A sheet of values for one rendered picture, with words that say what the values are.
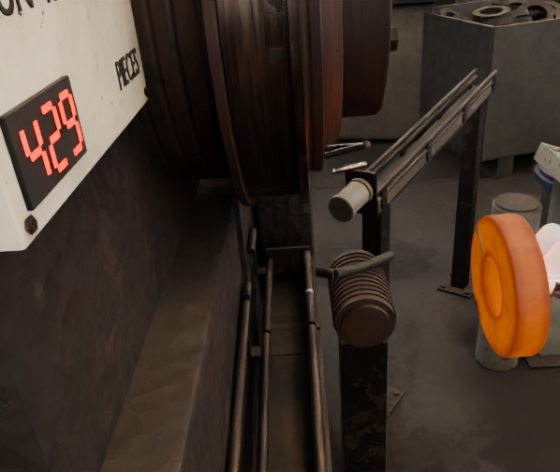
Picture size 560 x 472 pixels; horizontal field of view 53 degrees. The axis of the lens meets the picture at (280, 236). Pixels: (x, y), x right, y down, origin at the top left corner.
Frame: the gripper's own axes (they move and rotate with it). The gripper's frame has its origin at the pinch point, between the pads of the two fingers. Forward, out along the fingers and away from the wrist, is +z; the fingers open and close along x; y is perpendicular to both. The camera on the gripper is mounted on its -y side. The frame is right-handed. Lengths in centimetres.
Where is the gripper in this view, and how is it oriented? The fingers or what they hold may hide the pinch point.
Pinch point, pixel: (509, 270)
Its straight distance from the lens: 65.4
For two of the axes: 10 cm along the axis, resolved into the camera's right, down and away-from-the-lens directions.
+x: -0.1, 4.8, -8.7
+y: 1.8, -8.6, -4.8
